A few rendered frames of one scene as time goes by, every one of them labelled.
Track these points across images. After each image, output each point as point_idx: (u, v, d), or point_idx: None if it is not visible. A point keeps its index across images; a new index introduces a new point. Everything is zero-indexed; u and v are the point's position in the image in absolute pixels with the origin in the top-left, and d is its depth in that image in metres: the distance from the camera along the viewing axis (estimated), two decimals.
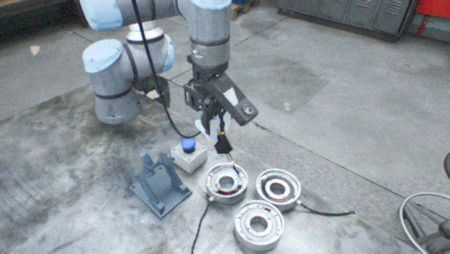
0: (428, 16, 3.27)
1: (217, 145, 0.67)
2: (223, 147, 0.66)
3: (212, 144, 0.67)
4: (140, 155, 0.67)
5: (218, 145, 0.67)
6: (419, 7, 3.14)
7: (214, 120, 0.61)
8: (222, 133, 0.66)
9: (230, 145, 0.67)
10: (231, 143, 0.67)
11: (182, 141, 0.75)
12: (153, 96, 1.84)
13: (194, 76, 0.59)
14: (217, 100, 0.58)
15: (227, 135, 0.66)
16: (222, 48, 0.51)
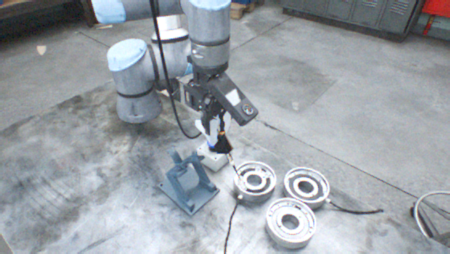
0: (434, 16, 3.27)
1: (217, 145, 0.67)
2: (223, 147, 0.66)
3: (212, 144, 0.67)
4: (169, 153, 0.67)
5: (218, 145, 0.67)
6: (425, 7, 3.14)
7: (214, 120, 0.61)
8: (222, 133, 0.66)
9: (230, 145, 0.67)
10: (231, 143, 0.67)
11: None
12: None
13: (194, 76, 0.59)
14: (217, 100, 0.58)
15: (227, 135, 0.66)
16: (222, 48, 0.51)
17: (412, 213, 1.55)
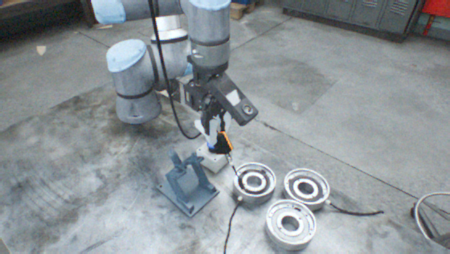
0: (434, 16, 3.27)
1: (216, 145, 0.67)
2: (222, 148, 0.66)
3: (211, 145, 0.66)
4: (169, 155, 0.67)
5: (218, 146, 0.67)
6: (425, 7, 3.14)
7: (214, 120, 0.61)
8: (223, 133, 0.66)
9: (231, 145, 0.67)
10: (231, 142, 0.67)
11: None
12: None
13: (194, 76, 0.59)
14: (217, 100, 0.58)
15: (227, 135, 0.66)
16: (222, 48, 0.51)
17: (412, 214, 1.54)
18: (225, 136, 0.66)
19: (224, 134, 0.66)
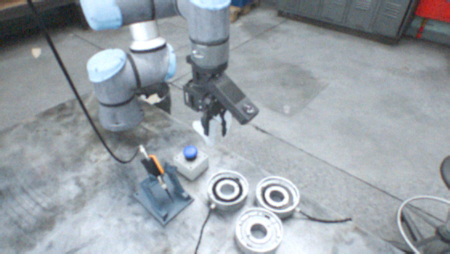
0: (427, 19, 3.29)
1: (147, 169, 0.68)
2: (152, 171, 0.66)
3: (210, 146, 0.66)
4: None
5: (149, 170, 0.68)
6: (418, 10, 3.16)
7: (213, 120, 0.61)
8: (153, 156, 0.66)
9: (161, 168, 0.67)
10: (161, 165, 0.67)
11: (185, 149, 0.77)
12: (154, 100, 1.87)
13: (193, 77, 0.59)
14: (217, 100, 0.58)
15: (157, 158, 0.67)
16: (222, 47, 0.51)
17: None
18: (155, 159, 0.66)
19: (154, 157, 0.66)
